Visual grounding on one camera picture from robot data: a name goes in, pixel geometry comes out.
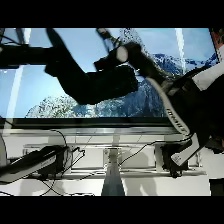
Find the black pants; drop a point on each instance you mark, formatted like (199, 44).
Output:
(100, 86)

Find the silver frame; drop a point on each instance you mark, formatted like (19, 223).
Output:
(113, 156)

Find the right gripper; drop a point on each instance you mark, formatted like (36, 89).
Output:
(106, 60)

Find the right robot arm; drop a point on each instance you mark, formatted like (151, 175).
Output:
(175, 121)

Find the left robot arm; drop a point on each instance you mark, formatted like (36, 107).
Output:
(28, 162)

